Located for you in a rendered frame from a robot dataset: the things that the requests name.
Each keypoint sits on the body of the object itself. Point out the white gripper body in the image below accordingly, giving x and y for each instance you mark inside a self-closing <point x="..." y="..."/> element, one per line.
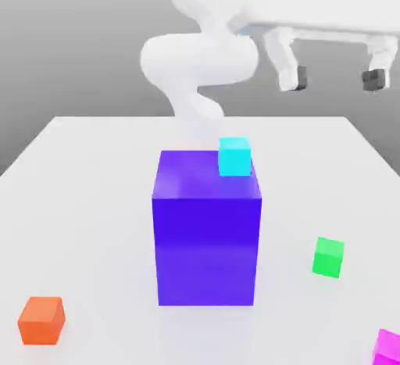
<point x="318" y="2"/>

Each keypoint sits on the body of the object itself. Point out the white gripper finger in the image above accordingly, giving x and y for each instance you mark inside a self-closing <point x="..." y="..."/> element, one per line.
<point x="379" y="58"/>
<point x="286" y="58"/>

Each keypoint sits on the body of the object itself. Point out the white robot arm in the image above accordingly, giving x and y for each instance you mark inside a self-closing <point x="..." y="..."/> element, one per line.
<point x="200" y="61"/>

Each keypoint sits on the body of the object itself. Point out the small cyan cube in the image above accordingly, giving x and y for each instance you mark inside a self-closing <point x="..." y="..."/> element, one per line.
<point x="234" y="158"/>

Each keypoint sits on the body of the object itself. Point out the small green cube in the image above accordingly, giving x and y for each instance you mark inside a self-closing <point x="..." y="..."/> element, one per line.
<point x="328" y="258"/>

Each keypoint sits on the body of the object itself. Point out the small magenta cube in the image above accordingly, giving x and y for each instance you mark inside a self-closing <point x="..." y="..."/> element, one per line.
<point x="389" y="349"/>

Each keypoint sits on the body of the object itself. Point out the small orange cube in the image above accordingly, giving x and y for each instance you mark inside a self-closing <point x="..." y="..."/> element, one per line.
<point x="40" y="321"/>

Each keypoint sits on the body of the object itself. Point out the large purple box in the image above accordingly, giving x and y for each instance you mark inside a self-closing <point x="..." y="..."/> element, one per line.
<point x="206" y="246"/>

